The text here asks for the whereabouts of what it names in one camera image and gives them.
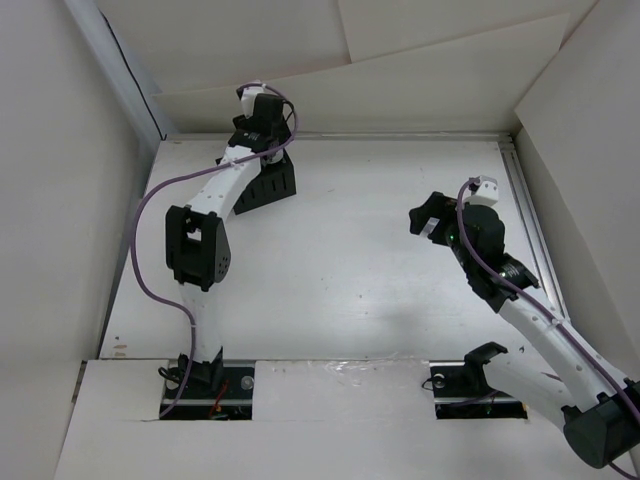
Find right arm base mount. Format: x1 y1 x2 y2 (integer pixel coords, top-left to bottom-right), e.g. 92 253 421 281
421 360 528 420

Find black slotted organizer box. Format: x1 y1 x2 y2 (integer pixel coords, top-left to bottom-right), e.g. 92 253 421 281
233 152 297 215

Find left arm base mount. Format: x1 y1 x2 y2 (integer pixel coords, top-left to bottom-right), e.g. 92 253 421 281
159 362 255 421

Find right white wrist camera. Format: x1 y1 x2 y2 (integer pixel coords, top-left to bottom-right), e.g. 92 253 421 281
466 175 499 207

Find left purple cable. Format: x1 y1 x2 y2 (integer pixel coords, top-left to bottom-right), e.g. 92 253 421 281
130 83 300 419

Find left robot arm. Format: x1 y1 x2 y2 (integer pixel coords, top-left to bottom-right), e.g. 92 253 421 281
165 86 296 334

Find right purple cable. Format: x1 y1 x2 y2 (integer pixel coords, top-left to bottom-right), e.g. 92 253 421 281
455 179 640 479

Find white foam board backdrop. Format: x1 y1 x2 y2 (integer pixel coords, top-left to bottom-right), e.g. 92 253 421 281
149 12 571 134

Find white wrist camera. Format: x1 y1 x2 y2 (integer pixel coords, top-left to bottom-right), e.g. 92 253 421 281
466 175 499 207
236 82 265 118

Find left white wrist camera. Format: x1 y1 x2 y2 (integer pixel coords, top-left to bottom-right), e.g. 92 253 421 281
236 82 265 118

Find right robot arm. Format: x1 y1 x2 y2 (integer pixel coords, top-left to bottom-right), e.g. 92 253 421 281
409 192 639 469

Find purple cable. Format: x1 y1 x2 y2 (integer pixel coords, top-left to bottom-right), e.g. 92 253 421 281
455 179 640 479
130 83 300 419

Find blue patterned tape roll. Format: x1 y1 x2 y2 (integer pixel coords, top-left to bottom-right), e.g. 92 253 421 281
263 152 283 164

